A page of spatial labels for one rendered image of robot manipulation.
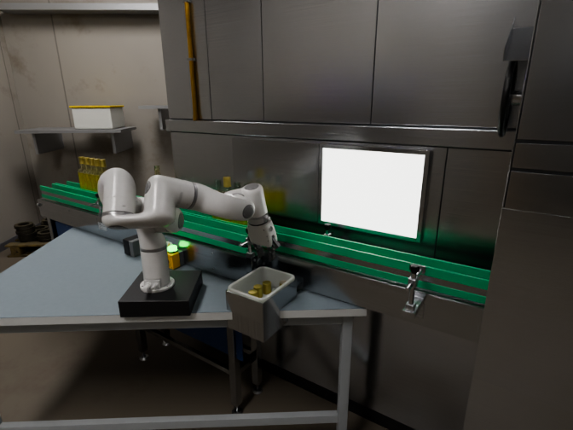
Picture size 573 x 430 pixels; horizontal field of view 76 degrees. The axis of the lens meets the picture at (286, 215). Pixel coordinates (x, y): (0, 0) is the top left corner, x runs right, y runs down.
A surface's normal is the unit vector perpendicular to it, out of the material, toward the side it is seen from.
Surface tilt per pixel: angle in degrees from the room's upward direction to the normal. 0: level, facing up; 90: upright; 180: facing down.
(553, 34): 90
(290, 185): 90
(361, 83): 90
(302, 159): 90
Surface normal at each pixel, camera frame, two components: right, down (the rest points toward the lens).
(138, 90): 0.04, 0.30
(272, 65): -0.55, 0.25
